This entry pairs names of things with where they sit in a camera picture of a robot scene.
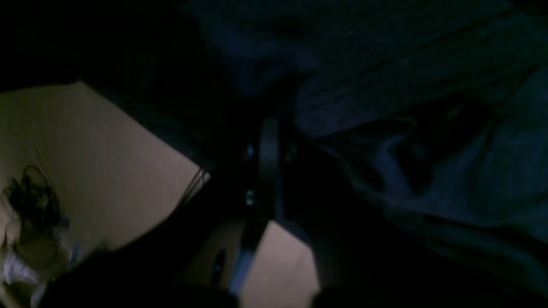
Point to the black table cloth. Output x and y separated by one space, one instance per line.
151 58

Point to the dark grey T-shirt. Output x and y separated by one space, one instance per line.
436 111

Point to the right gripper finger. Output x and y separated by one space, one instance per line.
262 153

